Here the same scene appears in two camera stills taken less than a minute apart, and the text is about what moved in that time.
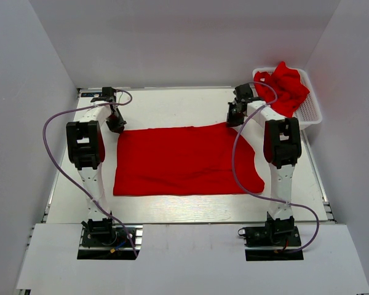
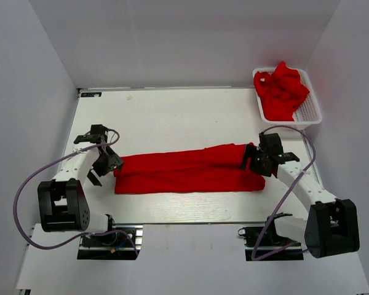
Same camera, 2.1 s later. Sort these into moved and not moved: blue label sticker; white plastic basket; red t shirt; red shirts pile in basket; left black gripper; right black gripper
Moved: left black gripper; right black gripper; red t shirt
Not moved: red shirts pile in basket; white plastic basket; blue label sticker
